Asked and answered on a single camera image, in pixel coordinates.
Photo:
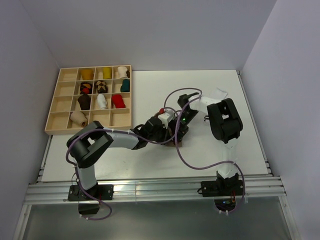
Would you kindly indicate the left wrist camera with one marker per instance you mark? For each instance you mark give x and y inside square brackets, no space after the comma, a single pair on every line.
[165,115]

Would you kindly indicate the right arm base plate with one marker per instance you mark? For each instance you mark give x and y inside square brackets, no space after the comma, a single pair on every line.
[212,188]

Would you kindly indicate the white rolled sock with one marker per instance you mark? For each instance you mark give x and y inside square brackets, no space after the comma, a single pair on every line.
[101,101]

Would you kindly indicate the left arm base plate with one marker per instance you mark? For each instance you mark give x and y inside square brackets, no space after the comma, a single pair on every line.
[101,192]

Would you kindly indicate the brown tan checkered rolled sock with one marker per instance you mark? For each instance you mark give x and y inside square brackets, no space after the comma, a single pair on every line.
[101,87]

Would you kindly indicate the teal rolled sock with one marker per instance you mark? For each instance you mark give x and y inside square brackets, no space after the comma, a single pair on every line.
[125,87]

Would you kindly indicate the wooden compartment tray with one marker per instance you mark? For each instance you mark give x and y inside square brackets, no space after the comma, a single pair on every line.
[67,92]

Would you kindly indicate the brown sock striped cuff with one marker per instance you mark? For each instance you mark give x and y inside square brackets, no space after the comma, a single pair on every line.
[178,143]

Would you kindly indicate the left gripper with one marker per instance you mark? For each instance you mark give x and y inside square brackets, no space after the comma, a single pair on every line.
[165,131]

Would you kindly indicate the aluminium rail frame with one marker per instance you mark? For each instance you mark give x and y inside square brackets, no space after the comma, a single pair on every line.
[155,194]

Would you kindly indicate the dark brown rolled sock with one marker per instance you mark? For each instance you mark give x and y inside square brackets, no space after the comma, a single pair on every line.
[84,102]

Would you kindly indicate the cream rolled sock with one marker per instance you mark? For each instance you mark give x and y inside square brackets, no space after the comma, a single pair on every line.
[122,72]

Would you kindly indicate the beige maroon sock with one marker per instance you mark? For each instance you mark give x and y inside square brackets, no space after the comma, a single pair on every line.
[79,118]

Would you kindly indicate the brown red argyle rolled sock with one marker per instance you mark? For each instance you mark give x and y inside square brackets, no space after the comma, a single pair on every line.
[85,88]

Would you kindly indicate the white sock black stripes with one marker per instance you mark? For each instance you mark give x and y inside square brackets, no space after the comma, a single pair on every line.
[217,94]

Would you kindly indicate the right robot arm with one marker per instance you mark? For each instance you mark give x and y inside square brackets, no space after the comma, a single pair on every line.
[226,126]

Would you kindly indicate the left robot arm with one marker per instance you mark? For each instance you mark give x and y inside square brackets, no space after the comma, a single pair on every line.
[86,147]

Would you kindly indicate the mustard yellow rolled sock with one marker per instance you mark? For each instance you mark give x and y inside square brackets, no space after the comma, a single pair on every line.
[86,73]

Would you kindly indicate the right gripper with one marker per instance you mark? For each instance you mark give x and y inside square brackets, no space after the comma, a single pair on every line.
[182,131]

